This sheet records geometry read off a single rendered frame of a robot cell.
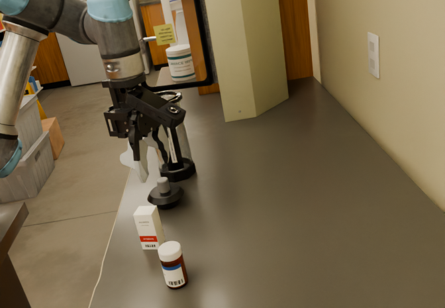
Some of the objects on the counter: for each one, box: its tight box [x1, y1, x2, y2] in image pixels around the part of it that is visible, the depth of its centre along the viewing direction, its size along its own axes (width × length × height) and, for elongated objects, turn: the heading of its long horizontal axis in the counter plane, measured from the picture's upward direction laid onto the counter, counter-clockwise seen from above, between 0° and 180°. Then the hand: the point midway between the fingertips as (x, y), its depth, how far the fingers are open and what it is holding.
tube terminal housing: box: [201, 0, 289, 122], centre depth 153 cm, size 25×32×77 cm
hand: (157, 168), depth 93 cm, fingers open, 8 cm apart
